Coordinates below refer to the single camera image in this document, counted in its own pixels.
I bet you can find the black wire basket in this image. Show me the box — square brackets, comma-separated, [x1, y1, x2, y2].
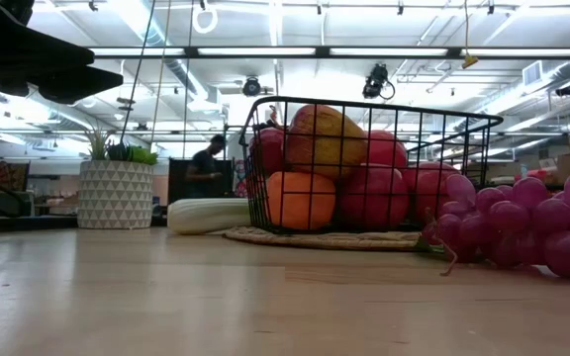
[238, 96, 505, 234]

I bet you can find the ceiling air vent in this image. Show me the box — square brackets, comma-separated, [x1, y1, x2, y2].
[521, 59, 544, 88]

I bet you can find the white and green leek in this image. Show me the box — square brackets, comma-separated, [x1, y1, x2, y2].
[166, 197, 252, 236]

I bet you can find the red and yellow apple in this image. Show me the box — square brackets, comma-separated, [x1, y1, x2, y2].
[284, 104, 369, 182]

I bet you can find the thin black cable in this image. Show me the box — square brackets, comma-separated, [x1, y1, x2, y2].
[118, 0, 157, 147]

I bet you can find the black aluminium table frame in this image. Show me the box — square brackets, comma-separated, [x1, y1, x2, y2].
[0, 212, 167, 234]

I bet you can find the purple grape bunch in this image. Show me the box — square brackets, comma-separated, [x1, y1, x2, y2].
[422, 169, 570, 279]

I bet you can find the round woven placemat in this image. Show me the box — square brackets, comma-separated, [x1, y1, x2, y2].
[223, 225, 423, 252]

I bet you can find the person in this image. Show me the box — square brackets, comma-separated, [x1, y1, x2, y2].
[185, 133, 228, 199]

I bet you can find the black ceiling camera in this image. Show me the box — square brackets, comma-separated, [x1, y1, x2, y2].
[241, 76, 263, 98]
[362, 62, 396, 101]

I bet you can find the dark maroon pomegranate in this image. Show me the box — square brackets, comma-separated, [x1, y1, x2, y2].
[363, 129, 410, 170]

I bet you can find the orange fruit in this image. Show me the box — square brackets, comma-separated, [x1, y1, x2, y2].
[264, 171, 338, 231]

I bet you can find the white hanging ring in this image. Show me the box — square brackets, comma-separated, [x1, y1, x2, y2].
[191, 2, 220, 35]

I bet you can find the black overhead light beam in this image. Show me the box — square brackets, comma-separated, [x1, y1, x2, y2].
[86, 45, 570, 60]

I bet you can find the plant in white patterned pot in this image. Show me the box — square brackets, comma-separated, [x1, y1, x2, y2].
[77, 126, 160, 230]

